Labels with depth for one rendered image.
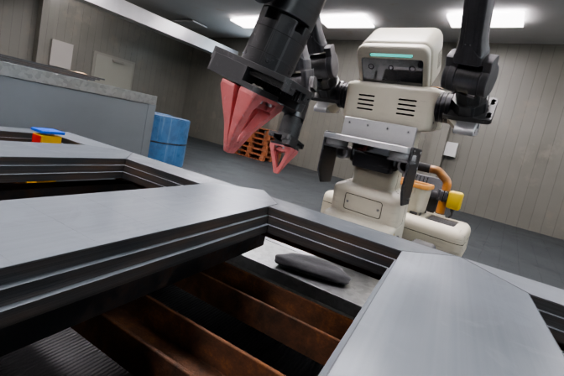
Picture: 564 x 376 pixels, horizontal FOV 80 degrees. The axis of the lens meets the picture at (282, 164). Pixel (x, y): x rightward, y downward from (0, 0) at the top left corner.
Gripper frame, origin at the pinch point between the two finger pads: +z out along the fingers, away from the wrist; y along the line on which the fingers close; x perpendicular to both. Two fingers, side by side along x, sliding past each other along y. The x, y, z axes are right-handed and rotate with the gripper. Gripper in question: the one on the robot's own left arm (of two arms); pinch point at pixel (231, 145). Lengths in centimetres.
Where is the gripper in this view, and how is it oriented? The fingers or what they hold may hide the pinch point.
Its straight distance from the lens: 38.2
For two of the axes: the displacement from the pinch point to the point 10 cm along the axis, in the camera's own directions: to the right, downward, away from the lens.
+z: -4.3, 8.9, 1.8
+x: 4.4, 0.3, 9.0
